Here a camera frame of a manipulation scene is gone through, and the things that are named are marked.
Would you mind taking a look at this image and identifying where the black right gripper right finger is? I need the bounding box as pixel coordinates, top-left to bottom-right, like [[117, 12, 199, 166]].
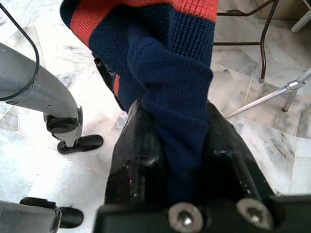
[[201, 101, 281, 205]]

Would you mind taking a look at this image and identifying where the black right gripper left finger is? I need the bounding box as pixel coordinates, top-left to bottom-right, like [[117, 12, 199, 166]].
[[104, 98, 168, 209]]

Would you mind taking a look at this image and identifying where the navy blue shirt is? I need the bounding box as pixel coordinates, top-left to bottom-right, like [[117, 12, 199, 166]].
[[59, 0, 219, 206]]

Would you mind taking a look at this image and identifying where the marble pattern folding table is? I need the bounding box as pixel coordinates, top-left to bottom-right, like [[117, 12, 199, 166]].
[[213, 0, 280, 84]]

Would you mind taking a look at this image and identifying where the steel clothes rack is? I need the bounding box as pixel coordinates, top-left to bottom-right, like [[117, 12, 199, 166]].
[[225, 71, 311, 119]]

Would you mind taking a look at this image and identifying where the silver left robot leg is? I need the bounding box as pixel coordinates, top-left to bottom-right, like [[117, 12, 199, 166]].
[[0, 42, 104, 155]]

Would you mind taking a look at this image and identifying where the silver robot leg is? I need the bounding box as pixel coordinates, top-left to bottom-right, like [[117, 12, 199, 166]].
[[0, 196, 85, 233], [0, 42, 104, 155]]

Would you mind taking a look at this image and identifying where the silver right robot leg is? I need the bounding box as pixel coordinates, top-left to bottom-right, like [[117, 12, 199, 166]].
[[0, 196, 85, 233]]

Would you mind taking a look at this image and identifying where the white furniture leg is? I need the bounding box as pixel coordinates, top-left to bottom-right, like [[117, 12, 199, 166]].
[[290, 11, 311, 33]]

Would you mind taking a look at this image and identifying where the thin black hanging cable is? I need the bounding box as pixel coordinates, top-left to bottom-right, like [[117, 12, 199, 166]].
[[0, 2, 41, 101]]

